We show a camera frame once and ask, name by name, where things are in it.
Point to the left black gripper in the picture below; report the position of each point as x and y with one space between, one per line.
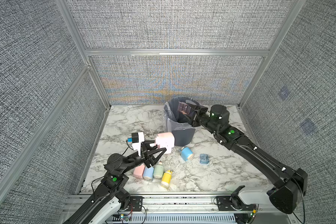
148 161

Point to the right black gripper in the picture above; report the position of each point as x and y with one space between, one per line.
204 109

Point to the dark grey trash bin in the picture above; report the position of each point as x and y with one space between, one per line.
183 137

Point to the pink pencil sharpener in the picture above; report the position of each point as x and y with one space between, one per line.
165 140
139 171

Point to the yellow pencil sharpener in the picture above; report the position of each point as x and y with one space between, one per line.
166 178

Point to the bright blue pencil sharpener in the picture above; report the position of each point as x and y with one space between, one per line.
186 154

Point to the clear blue shavings tray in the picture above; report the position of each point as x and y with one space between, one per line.
204 159

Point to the clear pink shavings tray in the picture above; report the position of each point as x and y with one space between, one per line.
184 108

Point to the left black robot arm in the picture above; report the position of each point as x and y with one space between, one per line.
110 196

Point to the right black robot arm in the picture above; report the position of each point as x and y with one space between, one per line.
288 185

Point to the light blue pencil sharpener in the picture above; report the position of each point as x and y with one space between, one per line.
148 173

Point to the green pencil sharpener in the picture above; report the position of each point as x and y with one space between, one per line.
158 171

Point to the clear plastic bin liner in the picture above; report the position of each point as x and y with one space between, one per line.
174 120

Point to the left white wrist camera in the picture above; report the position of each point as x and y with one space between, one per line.
134 142

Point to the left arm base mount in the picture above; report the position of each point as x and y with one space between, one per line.
132 203

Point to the aluminium front rail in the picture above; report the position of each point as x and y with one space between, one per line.
195 202

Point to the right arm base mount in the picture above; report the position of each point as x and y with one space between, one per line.
225 203

